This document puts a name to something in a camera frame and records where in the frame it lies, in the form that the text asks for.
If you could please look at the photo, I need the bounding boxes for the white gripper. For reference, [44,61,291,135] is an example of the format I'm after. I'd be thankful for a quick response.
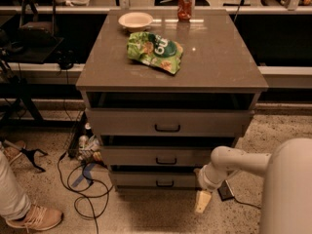
[194,164,227,214]

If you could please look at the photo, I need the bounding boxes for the grey bottom drawer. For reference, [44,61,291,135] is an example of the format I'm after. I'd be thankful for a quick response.
[109,173,199,188]

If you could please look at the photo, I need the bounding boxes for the grey drawer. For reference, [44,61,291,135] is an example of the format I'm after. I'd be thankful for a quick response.
[101,147,214,167]
[109,173,199,188]
[86,108,254,137]

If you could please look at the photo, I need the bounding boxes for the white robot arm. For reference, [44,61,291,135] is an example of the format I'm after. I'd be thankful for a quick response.
[195,138,312,234]

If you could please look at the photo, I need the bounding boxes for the grey middle drawer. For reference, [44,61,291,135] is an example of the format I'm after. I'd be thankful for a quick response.
[101,147,214,167]

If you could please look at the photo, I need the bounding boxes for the grey top drawer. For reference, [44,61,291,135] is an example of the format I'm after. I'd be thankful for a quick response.
[86,108,254,137]

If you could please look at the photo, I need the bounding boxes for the black power adapter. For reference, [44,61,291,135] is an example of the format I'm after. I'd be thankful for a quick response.
[217,180,235,201]

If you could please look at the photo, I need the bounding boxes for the pile of bottles trash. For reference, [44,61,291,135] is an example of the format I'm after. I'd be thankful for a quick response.
[77,123,102,162]

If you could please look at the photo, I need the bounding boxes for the green chip bag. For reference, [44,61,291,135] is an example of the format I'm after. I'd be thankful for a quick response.
[127,32,183,75]

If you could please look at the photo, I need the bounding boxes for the tan sneaker front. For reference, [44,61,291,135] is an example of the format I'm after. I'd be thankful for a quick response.
[6,204,63,231]

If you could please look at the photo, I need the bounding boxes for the tan sneaker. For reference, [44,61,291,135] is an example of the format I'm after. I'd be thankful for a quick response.
[4,140,26,164]
[6,204,63,231]

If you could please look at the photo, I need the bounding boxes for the black clamp tool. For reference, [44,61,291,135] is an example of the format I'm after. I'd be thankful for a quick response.
[20,148,48,173]

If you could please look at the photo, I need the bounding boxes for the light trouser leg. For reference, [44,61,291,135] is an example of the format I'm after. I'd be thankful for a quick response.
[0,153,31,220]

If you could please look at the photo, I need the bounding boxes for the white bowl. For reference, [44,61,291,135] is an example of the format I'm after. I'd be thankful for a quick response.
[118,12,153,32]

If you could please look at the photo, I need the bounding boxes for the red soda can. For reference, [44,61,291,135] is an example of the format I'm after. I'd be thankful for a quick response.
[177,0,193,21]

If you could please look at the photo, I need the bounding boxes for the black headphones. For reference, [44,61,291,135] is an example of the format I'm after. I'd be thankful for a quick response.
[57,51,75,70]

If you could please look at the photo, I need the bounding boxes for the tan sneaker rear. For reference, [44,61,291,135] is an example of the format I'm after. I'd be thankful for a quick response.
[4,140,26,164]

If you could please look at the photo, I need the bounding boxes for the black floor cable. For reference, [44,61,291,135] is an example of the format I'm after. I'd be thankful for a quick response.
[57,151,114,234]

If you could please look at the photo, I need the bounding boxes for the black bag with handle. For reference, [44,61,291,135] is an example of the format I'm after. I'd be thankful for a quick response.
[18,0,58,47]

